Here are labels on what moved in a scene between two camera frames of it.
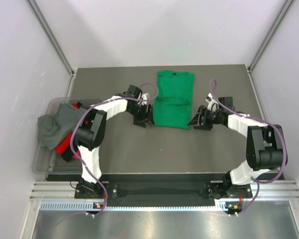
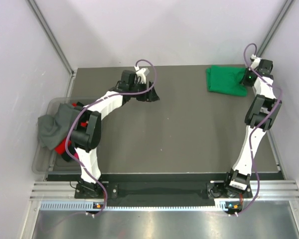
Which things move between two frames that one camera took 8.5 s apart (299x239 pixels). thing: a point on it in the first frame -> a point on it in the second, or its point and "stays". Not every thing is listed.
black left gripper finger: x=150 y=117 -> x=153 y=95
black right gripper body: x=210 y=117 -> x=246 y=80
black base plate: x=164 y=189 stays
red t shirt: x=66 y=142 stays
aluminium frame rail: x=54 y=190 stays
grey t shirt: x=53 y=128 stays
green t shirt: x=173 y=103 -> x=226 y=80
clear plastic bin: x=46 y=162 stays
